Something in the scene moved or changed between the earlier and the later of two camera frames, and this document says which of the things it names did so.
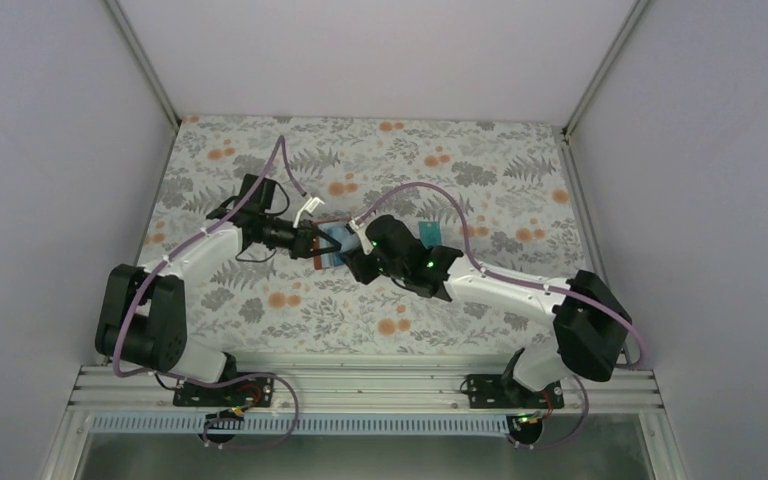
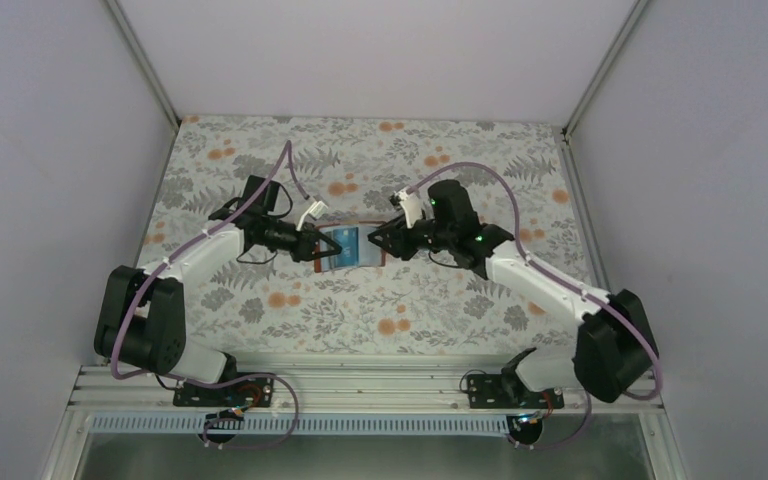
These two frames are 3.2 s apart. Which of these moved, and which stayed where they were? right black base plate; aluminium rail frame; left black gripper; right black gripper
Moved: right black gripper
Stayed: right black base plate; left black gripper; aluminium rail frame
